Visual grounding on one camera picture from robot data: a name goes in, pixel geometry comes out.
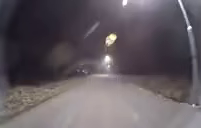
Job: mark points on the vehicle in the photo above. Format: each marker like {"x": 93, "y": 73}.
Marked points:
{"x": 81, "y": 70}

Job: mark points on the grey asphalt road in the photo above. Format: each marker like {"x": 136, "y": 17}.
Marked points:
{"x": 101, "y": 106}

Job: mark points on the dry grass verge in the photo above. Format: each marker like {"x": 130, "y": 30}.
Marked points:
{"x": 164, "y": 86}
{"x": 24, "y": 96}

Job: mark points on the curved grey street lamp pole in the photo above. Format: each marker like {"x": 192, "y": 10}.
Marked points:
{"x": 193, "y": 56}

